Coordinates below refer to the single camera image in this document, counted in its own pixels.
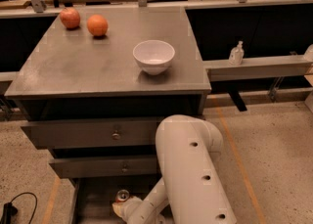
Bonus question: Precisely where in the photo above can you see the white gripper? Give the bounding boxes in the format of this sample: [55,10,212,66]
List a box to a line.
[112,197,144,222]

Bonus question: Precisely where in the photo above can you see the red coke can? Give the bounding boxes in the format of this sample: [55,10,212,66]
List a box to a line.
[115,190,130,202]

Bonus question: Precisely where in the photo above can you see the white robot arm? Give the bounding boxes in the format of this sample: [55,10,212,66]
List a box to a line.
[112,114,237,224]

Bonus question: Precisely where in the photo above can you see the grey open bottom drawer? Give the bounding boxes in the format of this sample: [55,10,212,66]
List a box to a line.
[68,174,174,224]

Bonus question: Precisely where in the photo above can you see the grey middle drawer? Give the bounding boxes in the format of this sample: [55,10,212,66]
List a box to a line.
[50,155,157,178]

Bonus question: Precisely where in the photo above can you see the grey top drawer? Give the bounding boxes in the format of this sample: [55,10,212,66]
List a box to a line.
[22,117,160,149]

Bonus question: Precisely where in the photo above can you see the grey drawer cabinet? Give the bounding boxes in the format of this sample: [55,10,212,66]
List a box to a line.
[4,6,212,224]

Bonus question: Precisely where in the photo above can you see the white bowl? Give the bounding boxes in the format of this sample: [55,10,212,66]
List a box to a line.
[133,40,175,75]

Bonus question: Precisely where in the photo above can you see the orange fruit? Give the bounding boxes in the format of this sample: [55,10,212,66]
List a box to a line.
[87,15,109,36]

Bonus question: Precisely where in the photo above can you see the clear sanitizer pump bottle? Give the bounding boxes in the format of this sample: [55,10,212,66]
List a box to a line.
[229,41,245,66]

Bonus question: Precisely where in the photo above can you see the red apple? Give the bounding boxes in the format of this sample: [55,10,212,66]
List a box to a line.
[60,8,80,29]

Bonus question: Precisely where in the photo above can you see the black cable with plug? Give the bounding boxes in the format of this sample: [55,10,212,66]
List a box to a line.
[0,192,39,224]

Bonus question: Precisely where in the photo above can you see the grey metal rail shelf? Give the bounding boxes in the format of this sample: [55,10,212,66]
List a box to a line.
[203,55,312,82]

